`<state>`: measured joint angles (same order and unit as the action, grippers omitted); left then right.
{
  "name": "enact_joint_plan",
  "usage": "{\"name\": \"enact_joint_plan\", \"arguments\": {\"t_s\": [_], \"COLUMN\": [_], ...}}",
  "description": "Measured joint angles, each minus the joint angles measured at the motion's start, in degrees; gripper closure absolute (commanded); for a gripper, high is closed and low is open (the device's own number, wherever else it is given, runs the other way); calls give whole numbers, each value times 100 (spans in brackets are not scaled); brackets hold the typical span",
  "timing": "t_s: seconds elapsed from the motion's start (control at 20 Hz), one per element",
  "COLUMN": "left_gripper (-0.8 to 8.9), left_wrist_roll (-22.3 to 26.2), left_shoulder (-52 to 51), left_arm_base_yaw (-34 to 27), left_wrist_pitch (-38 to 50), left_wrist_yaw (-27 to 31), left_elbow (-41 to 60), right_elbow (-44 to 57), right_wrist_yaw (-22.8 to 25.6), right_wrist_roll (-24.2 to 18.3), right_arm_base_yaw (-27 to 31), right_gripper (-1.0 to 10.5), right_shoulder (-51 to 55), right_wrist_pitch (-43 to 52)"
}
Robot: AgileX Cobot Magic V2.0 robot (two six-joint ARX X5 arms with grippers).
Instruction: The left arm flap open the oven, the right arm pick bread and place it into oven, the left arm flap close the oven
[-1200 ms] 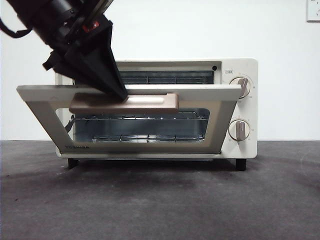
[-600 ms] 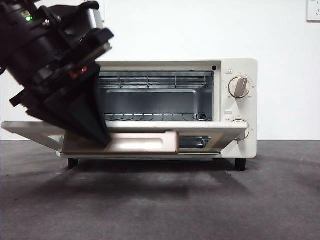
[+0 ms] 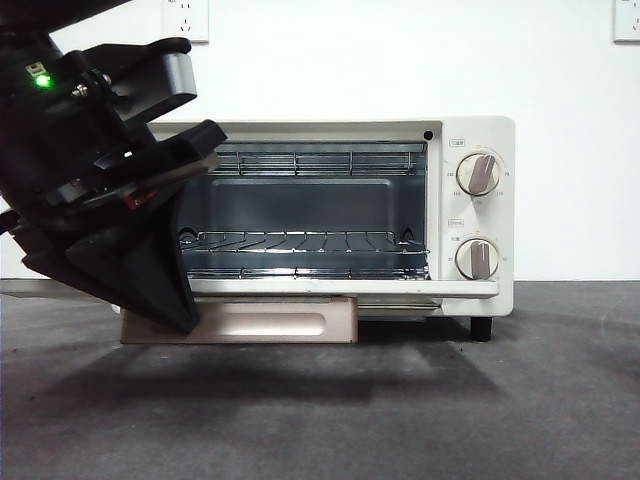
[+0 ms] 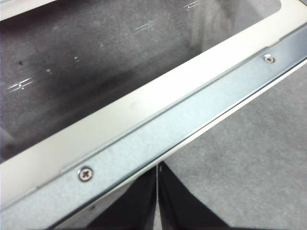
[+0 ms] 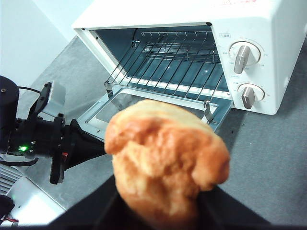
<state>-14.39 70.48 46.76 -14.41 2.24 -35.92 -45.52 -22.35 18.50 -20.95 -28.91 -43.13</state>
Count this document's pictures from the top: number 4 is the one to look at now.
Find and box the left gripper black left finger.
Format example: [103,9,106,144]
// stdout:
[92,167,157,230]

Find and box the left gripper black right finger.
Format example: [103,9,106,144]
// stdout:
[157,161,228,230]

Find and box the oven door with beige handle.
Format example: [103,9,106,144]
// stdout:
[0,0,307,230]

